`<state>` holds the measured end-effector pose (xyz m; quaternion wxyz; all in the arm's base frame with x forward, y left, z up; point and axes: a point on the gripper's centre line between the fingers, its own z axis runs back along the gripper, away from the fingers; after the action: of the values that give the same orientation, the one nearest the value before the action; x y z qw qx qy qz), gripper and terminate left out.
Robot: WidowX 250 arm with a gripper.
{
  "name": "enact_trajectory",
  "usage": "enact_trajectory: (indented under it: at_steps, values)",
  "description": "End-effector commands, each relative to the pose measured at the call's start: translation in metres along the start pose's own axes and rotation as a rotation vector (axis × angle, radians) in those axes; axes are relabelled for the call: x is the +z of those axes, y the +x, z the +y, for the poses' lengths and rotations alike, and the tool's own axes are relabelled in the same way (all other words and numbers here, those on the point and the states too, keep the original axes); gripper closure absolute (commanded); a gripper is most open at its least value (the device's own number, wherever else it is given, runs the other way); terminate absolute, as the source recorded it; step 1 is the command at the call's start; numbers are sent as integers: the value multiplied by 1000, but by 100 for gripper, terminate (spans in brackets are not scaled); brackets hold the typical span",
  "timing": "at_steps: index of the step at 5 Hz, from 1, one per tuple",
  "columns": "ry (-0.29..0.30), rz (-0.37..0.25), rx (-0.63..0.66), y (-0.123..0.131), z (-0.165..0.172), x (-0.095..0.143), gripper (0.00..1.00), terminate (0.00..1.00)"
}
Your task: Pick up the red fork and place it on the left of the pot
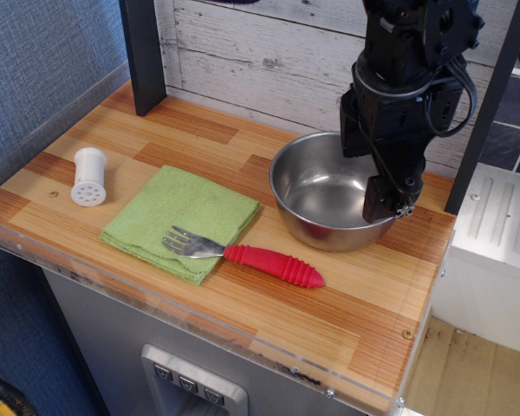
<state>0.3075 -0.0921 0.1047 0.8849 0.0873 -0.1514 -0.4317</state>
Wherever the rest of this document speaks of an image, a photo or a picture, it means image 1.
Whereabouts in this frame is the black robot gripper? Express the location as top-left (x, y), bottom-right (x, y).
top-left (340, 47), bottom-right (463, 224)

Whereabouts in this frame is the red handled metal fork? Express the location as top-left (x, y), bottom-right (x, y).
top-left (162, 225), bottom-right (325, 289)

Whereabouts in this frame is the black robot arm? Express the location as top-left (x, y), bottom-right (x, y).
top-left (340, 1), bottom-right (484, 223)

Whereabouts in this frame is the stainless steel bowl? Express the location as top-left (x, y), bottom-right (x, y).
top-left (270, 132), bottom-right (414, 252)

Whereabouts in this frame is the white ridged appliance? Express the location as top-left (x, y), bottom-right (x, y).
top-left (432, 164), bottom-right (520, 352)

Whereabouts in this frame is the green folded cloth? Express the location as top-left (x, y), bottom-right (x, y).
top-left (100, 166), bottom-right (260, 285)

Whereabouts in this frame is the clear acrylic table edge guard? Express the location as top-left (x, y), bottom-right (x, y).
top-left (0, 209), bottom-right (454, 415)

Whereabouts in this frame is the white plastic spool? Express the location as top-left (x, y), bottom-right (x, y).
top-left (71, 147), bottom-right (107, 207)

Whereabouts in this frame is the grey cabinet with button panel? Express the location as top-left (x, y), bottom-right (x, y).
top-left (44, 270), bottom-right (405, 415)

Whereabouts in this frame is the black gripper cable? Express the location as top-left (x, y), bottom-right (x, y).
top-left (424, 54), bottom-right (478, 138)

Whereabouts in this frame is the dark right frame post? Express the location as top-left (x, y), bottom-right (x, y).
top-left (445, 1), bottom-right (520, 215)

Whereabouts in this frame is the dark frame post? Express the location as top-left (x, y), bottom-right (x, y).
top-left (119, 0), bottom-right (166, 116)
top-left (445, 1), bottom-right (520, 215)

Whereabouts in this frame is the dark left frame post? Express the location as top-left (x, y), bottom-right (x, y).
top-left (119, 0), bottom-right (166, 116)

